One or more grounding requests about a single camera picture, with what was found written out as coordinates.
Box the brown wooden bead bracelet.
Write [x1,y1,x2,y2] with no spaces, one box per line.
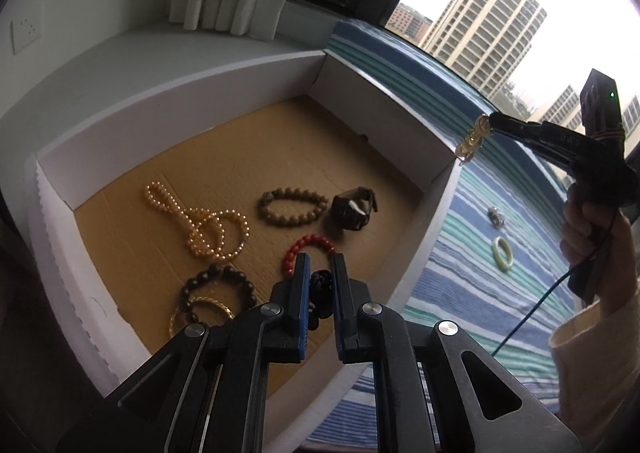
[257,187,329,229]

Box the golden pearl necklace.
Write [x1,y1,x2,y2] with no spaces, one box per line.
[145,182,250,264]

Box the tall beige high-rise building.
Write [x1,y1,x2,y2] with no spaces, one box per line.
[419,0,549,102]

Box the white cardboard box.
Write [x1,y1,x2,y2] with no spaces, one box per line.
[25,50,464,449]

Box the person's right hand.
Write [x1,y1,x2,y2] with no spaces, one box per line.
[559,198,640,315]

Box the thin gold bracelet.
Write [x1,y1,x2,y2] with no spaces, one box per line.
[168,295,236,340]

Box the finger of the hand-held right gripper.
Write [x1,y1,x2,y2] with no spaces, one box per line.
[487,112,583,167]

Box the white wall socket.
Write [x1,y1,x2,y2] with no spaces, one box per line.
[11,19,41,55]

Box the thin dark cable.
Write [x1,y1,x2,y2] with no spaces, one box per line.
[489,267,576,360]

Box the low brown building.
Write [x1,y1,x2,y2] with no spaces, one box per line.
[385,3,434,49]

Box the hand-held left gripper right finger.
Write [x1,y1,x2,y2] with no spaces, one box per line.
[332,253,584,453]

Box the red bead bracelet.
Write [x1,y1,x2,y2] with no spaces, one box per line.
[282,234,339,280]

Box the grey apartment building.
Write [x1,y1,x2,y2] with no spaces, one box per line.
[619,93,640,132]
[531,83,582,132]

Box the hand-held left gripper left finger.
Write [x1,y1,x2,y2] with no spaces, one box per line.
[55,253,314,453]

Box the pale green jade bangle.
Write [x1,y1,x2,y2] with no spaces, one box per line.
[492,236,515,270]

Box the black glossy bead bracelet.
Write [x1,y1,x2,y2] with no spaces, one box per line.
[306,270,335,332]

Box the blue face wristwatch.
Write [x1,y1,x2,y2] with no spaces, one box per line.
[330,186,380,233]

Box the dark large bead bracelet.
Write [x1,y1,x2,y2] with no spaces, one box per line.
[180,264,257,329]

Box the gold chain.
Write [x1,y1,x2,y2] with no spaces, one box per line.
[454,116,494,167]

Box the blue green striped cloth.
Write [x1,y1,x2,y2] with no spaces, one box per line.
[305,18,576,450]

